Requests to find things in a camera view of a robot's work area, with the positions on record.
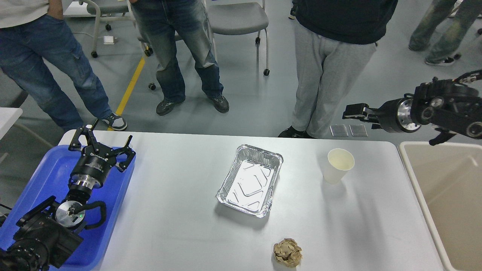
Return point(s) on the white power adapter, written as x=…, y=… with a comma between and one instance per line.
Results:
x=108, y=40

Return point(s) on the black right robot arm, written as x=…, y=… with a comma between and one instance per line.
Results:
x=450, y=105

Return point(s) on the grey chair at left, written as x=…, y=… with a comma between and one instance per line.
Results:
x=108, y=11

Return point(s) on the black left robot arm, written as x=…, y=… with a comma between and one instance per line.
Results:
x=66, y=214

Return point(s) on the aluminium foil tray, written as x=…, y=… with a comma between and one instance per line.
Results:
x=249, y=184

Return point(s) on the crumpled brown paper ball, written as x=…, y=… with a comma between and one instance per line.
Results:
x=287, y=252

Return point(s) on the left floor socket plate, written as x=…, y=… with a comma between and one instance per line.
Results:
x=339, y=130

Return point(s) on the person in grey sweatpants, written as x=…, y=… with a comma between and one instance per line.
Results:
x=334, y=41

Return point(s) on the floor socket plate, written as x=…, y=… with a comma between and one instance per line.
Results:
x=358, y=130
x=339, y=130

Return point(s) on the beige plastic bin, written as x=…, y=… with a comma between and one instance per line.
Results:
x=447, y=181

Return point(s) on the right floor socket plate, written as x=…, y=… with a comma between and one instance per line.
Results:
x=358, y=130

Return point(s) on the person in blue jeans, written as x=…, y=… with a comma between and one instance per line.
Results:
x=33, y=32

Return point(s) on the white side table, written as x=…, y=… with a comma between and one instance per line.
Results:
x=8, y=116

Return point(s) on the grey office chair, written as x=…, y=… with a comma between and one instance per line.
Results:
x=241, y=19

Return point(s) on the white paper cup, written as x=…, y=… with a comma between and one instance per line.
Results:
x=336, y=164

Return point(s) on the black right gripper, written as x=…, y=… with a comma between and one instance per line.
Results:
x=393, y=116

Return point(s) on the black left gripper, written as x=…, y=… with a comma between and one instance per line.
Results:
x=93, y=165

